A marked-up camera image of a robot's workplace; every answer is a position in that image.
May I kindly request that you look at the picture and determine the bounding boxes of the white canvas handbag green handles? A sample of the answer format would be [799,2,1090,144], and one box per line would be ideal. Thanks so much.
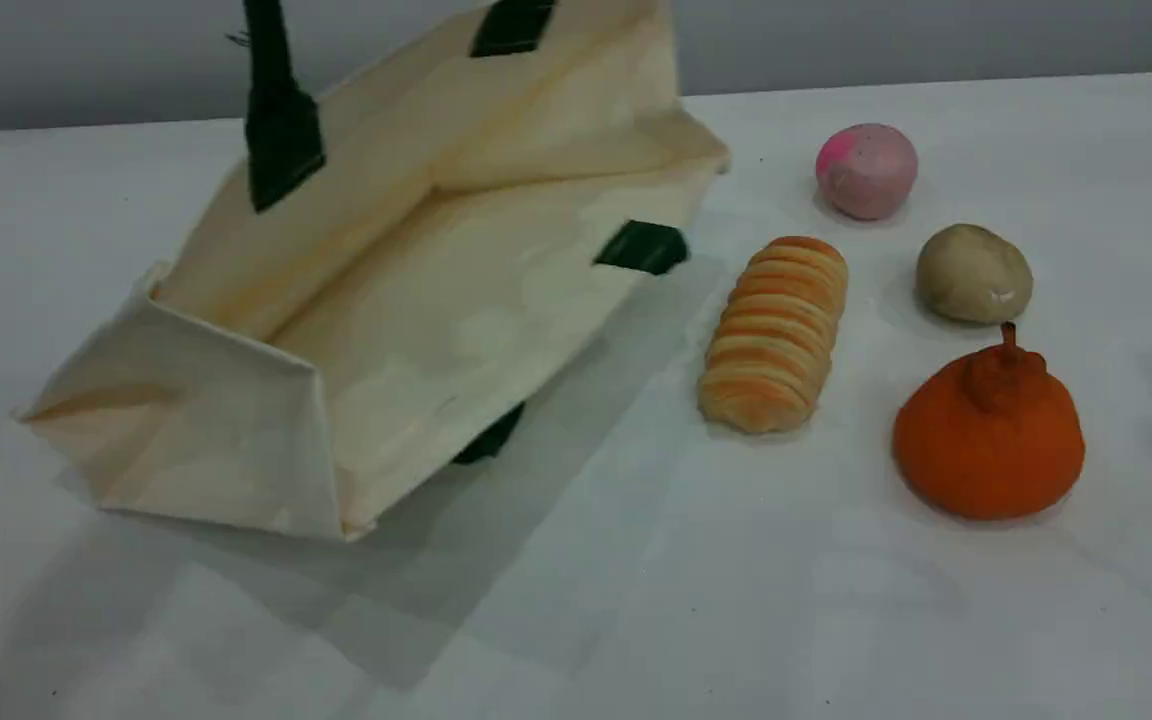
[14,0,732,541]

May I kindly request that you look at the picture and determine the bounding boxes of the pink peach toy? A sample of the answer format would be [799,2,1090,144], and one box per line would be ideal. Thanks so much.
[816,123,919,221]

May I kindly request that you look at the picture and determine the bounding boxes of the striped bread loaf toy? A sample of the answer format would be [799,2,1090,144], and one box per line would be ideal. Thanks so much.
[698,236,850,435]

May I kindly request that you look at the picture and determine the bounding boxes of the beige potato toy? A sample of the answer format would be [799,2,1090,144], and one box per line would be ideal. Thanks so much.
[915,223,1034,325]

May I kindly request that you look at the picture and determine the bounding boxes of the orange tangerine toy with stem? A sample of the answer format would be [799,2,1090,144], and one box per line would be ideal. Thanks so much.
[892,322,1086,522]

